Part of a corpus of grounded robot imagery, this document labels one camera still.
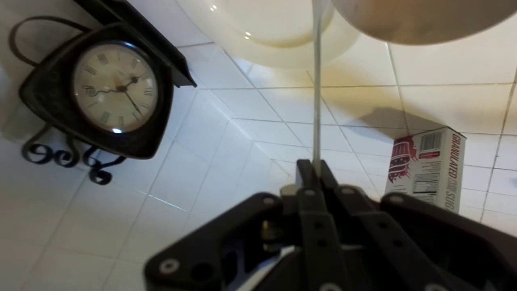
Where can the granulated sugar carton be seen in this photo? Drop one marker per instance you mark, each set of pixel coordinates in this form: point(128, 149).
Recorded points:
point(426, 170)

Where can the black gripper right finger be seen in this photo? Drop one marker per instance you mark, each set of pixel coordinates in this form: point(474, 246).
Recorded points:
point(430, 243)

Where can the white plastic spoon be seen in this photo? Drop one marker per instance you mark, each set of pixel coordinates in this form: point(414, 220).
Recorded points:
point(317, 97)

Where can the grey bowl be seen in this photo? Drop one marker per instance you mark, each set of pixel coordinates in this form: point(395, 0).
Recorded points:
point(426, 18)

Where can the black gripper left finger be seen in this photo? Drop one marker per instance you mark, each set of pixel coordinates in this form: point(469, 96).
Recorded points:
point(313, 236)

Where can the black table clock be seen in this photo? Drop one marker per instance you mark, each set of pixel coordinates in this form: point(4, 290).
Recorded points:
point(115, 89)

